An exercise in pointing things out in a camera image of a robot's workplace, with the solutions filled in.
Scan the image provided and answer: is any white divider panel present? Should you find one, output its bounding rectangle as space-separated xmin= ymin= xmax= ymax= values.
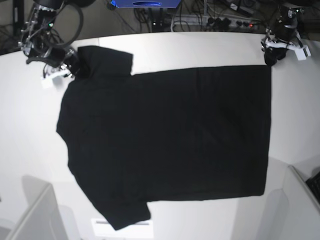
xmin=6 ymin=183 xmax=68 ymax=240
xmin=282 ymin=166 xmax=320 ymax=240

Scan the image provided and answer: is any white divider panel right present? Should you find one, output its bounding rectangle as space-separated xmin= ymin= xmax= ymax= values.
xmin=282 ymin=166 xmax=320 ymax=240

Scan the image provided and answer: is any white label plate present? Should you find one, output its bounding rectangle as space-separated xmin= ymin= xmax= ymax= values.
xmin=90 ymin=217 xmax=154 ymax=238

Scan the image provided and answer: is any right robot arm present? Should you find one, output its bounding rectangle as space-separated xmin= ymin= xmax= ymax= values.
xmin=18 ymin=0 xmax=89 ymax=80

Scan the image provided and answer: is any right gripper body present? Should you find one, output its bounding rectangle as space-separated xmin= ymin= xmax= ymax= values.
xmin=26 ymin=46 xmax=75 ymax=75

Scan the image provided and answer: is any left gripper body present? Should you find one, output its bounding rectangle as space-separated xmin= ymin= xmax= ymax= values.
xmin=261 ymin=23 xmax=300 ymax=60

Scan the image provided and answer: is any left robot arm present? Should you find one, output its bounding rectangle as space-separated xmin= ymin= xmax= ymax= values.
xmin=261 ymin=0 xmax=310 ymax=67

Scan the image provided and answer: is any blue box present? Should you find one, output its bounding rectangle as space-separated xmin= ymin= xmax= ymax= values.
xmin=111 ymin=0 xmax=181 ymax=8

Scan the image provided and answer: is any black keyboard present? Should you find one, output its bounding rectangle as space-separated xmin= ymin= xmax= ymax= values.
xmin=306 ymin=172 xmax=320 ymax=202

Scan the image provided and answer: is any white divider panel left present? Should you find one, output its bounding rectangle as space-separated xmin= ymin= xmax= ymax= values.
xmin=6 ymin=183 xmax=68 ymax=240

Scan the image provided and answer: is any black T-shirt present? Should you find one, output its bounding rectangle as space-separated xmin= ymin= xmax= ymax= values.
xmin=56 ymin=46 xmax=272 ymax=230

